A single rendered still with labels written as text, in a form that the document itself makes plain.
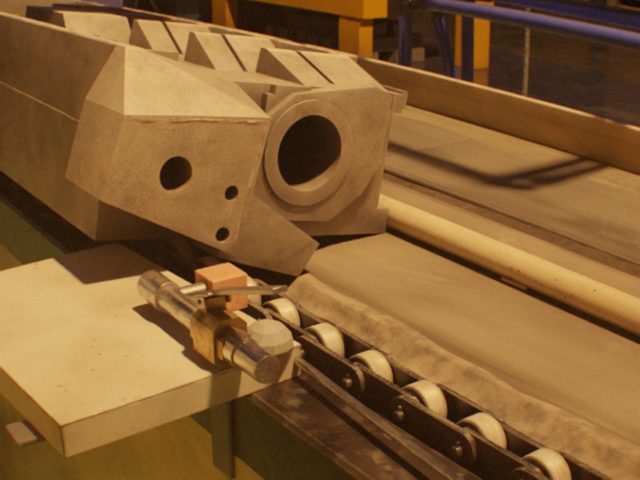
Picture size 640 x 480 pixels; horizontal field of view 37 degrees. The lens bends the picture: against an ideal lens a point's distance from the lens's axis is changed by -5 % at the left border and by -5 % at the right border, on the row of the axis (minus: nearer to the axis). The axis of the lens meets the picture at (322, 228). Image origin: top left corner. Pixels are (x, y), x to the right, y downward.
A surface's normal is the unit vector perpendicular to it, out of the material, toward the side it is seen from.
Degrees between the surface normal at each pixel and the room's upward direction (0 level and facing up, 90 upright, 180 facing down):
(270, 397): 0
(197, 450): 90
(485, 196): 0
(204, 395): 90
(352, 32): 90
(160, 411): 90
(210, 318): 45
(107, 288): 0
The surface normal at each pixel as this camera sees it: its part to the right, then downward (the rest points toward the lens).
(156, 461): -0.81, 0.19
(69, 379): 0.01, -0.94
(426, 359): -0.61, -0.49
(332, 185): 0.58, 0.28
